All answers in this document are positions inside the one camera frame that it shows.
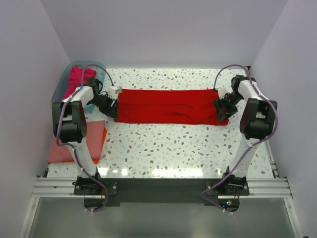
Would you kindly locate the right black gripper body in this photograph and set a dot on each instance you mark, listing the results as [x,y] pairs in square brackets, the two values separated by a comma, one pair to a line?
[225,108]

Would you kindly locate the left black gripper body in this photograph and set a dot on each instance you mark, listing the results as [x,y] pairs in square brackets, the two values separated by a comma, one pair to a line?
[109,105]

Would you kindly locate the red t-shirt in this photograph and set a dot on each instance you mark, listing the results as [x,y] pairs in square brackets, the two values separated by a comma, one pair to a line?
[168,106]

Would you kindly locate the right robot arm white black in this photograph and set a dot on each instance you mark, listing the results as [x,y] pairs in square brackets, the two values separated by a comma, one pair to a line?
[256,124]

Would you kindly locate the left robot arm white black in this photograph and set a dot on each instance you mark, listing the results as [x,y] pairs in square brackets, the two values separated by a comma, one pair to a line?
[70,126]

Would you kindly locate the pink folded t-shirt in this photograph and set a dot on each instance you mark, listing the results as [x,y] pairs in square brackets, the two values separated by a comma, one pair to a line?
[61,154]

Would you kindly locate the magenta crumpled t-shirt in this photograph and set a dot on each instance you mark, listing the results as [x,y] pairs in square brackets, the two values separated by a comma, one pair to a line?
[75,77]

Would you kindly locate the teal plastic bin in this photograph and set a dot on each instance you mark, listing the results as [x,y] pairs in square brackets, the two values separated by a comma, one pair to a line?
[62,85]

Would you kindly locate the orange folded t-shirt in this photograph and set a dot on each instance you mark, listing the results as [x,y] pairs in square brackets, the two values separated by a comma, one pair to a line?
[95,138]

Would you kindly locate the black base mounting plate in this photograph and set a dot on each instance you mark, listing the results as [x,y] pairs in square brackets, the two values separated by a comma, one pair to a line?
[113,192]

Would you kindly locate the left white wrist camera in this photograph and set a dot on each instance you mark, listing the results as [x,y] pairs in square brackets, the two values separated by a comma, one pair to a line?
[114,90]

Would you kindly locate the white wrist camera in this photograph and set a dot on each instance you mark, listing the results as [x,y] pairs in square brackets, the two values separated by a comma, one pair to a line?
[221,92]
[114,90]

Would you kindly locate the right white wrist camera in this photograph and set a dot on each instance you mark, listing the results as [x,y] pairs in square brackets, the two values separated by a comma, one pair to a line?
[221,92]

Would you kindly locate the aluminium frame rail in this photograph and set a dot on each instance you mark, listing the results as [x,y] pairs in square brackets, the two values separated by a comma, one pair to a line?
[258,187]

